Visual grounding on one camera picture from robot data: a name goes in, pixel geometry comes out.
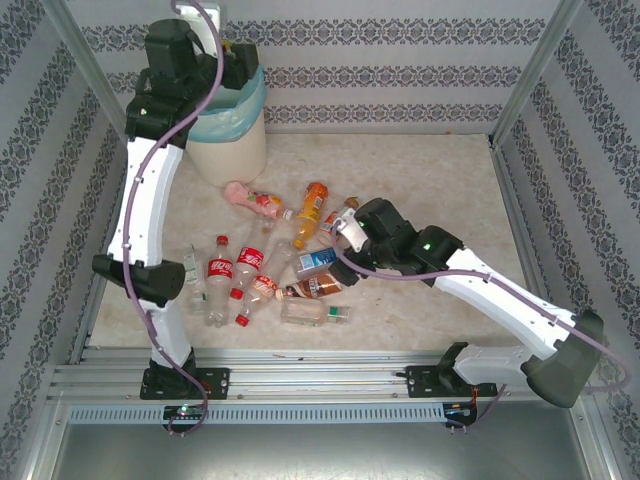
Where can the brown coffee drink bottle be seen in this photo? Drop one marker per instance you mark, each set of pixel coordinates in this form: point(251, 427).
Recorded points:
point(315, 286)

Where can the blue label water bottle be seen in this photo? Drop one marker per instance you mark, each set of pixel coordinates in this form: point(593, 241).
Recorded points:
point(315, 260)

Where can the clear bottle green label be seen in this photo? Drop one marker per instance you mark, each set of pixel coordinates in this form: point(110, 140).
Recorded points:
point(305, 312)

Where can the red-orange label bottle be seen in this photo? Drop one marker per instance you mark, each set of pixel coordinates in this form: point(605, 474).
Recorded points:
point(330, 220)

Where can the red label cola bottle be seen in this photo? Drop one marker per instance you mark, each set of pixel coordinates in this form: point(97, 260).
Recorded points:
point(250, 259)
point(262, 287)
point(220, 270)

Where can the pink drink bottle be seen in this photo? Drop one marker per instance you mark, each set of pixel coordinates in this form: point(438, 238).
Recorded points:
point(250, 197)

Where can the slim clear bottle white label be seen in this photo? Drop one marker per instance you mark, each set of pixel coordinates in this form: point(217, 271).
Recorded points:
point(195, 285)

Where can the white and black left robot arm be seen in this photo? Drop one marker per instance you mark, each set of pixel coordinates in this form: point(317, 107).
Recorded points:
point(145, 200)

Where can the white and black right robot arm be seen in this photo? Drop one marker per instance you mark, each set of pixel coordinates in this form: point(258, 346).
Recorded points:
point(500, 300)

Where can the pale blue bin liner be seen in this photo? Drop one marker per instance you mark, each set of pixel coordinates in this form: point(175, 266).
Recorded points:
point(235, 117)

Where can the cream waste bin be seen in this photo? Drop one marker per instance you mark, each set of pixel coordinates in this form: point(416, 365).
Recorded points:
point(230, 160)

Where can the orange juice bottle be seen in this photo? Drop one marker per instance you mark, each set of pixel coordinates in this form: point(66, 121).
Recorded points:
point(312, 205)

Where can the small circuit board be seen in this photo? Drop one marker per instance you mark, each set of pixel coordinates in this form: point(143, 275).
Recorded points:
point(457, 410)
point(185, 411)

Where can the grey sheet metal shelf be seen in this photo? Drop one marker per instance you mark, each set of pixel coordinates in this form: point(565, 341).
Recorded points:
point(320, 455)

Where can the aluminium frame post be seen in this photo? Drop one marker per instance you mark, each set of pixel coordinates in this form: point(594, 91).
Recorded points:
point(540, 65)
point(85, 65)

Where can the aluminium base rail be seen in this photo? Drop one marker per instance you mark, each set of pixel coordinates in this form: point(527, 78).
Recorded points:
point(310, 372)

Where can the aluminium side rail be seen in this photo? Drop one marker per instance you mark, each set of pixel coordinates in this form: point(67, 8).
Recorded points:
point(530, 250)
point(95, 300)

